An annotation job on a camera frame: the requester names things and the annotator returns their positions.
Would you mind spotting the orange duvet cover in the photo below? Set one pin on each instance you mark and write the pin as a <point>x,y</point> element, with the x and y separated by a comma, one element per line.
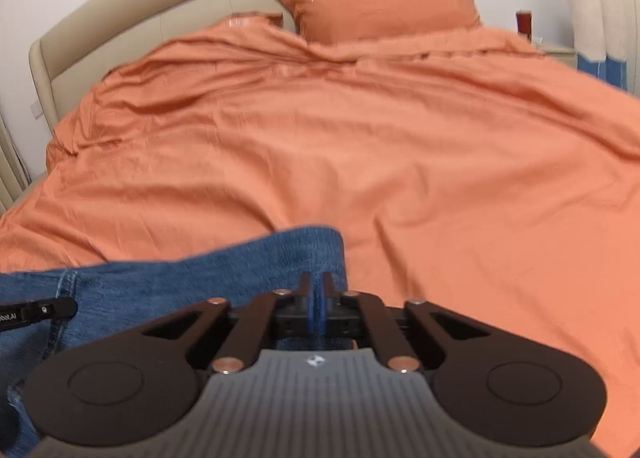
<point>400,163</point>

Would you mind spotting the beige nightstand with items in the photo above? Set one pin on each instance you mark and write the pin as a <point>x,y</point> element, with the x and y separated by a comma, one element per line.
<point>557,53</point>

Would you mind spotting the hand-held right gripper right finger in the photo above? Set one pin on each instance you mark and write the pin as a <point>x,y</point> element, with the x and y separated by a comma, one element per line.
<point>327,303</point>

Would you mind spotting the beige padded bed headboard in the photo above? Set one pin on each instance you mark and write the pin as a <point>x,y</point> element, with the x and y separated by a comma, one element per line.
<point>150,8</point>

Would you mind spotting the white alpaca plush toy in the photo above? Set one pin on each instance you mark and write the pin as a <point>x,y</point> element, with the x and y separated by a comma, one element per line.
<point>585,8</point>
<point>616,23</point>

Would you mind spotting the blue denim pants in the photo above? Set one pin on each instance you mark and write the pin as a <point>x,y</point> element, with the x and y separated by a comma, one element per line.
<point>200,283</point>

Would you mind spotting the orange pillow under duvet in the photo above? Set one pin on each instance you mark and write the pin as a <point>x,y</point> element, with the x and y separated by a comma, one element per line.
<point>255,21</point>

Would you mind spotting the dark red cup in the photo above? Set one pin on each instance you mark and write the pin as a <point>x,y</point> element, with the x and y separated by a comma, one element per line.
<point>524,23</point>

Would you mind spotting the small white wall socket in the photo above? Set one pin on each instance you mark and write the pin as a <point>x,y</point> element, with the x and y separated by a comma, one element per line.
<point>36,110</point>

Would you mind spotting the large orange pillow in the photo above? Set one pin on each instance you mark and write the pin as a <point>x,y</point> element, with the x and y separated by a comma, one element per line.
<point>380,6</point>

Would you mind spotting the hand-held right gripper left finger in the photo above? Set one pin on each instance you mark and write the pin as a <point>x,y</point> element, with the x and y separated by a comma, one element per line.
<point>306,303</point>

